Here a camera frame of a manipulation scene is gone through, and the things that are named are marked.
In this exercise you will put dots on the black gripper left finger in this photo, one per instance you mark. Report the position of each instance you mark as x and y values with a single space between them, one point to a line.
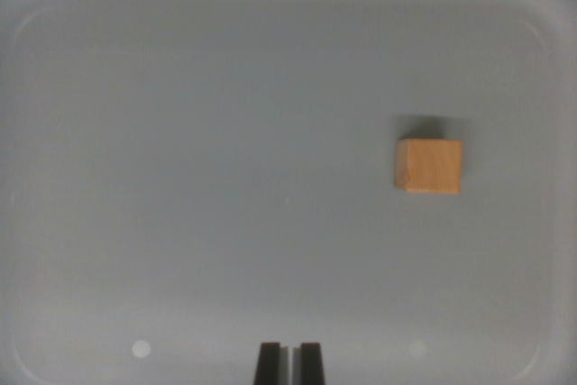
270 364

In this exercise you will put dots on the grey plastic tray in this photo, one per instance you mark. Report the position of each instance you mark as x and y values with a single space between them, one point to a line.
180 132

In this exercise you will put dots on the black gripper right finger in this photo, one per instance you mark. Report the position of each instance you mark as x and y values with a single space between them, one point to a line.
311 364

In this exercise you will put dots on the wooden cube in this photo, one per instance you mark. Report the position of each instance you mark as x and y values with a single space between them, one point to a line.
433 166

